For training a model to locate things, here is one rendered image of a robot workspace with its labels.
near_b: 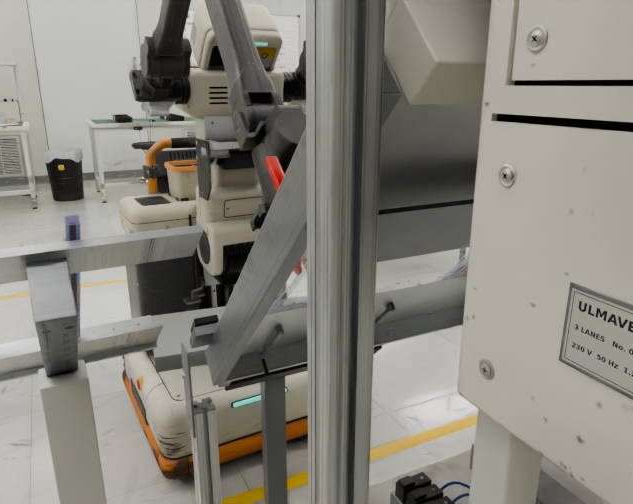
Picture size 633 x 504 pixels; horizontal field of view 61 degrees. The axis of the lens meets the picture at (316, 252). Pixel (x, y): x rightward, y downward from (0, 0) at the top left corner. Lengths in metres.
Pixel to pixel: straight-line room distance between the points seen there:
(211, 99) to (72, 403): 0.94
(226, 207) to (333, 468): 1.18
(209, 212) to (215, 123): 0.25
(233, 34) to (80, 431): 0.63
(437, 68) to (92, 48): 7.19
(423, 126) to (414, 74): 0.14
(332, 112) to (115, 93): 7.17
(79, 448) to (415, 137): 0.61
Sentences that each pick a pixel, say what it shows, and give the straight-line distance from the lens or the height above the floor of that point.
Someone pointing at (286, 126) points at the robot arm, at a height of 1.13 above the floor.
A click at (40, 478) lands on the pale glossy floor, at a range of 2.03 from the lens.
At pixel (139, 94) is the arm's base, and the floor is 1.16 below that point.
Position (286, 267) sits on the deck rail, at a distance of 0.58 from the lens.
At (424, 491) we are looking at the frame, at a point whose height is 0.68.
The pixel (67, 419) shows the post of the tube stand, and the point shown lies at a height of 0.75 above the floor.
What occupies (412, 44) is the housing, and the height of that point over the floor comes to 1.21.
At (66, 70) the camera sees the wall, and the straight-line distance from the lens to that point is 7.47.
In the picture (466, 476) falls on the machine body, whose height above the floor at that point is 0.62.
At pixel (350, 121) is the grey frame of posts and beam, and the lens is 0.36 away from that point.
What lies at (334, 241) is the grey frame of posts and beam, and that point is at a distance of 0.37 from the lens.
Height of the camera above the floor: 1.18
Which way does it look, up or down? 17 degrees down
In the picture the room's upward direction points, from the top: straight up
